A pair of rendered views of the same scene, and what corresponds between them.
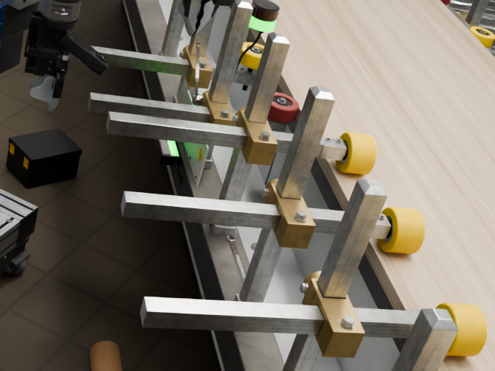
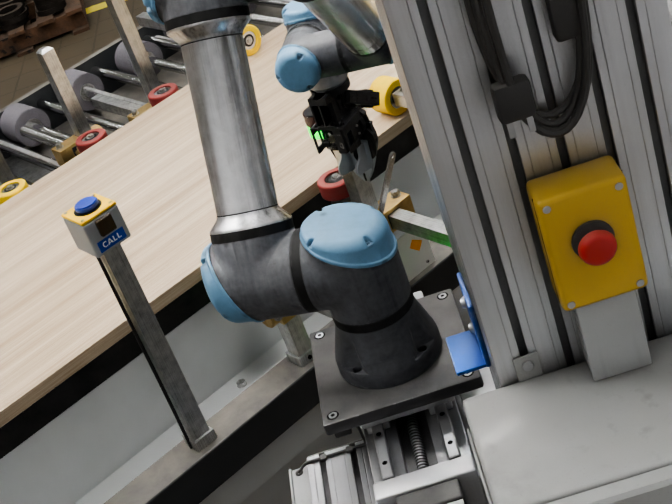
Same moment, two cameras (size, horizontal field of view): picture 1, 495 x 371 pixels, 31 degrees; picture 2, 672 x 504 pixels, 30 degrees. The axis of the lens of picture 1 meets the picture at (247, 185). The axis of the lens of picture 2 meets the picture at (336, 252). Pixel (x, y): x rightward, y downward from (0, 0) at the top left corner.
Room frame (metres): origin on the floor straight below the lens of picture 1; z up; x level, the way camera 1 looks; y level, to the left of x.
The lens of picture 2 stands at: (2.18, 2.19, 2.09)
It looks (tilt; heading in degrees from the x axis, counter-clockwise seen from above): 31 degrees down; 261
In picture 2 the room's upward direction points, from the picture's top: 20 degrees counter-clockwise
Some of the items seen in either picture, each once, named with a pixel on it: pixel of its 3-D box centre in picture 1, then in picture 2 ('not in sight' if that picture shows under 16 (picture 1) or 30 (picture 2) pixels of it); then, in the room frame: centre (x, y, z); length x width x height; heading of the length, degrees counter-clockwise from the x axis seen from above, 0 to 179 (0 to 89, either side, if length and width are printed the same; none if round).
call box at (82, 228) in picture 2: not in sight; (97, 227); (2.25, 0.31, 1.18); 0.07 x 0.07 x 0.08; 22
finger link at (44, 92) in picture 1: (44, 93); not in sight; (1.58, 0.45, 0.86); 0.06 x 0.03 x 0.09; 112
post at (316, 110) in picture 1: (281, 210); not in sight; (1.31, -0.07, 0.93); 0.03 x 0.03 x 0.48; 22
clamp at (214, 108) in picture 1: (217, 113); (380, 219); (1.75, 0.11, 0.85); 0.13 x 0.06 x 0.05; 22
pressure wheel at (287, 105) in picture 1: (275, 121); (343, 198); (1.79, -0.02, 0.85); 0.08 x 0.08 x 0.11
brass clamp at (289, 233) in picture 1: (287, 212); not in sight; (1.29, -0.08, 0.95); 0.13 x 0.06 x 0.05; 22
